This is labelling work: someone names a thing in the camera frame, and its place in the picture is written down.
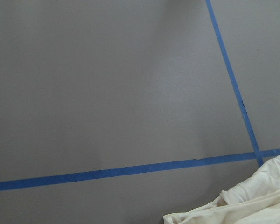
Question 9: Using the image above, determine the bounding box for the beige long-sleeve printed shirt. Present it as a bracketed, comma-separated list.
[163, 155, 280, 224]

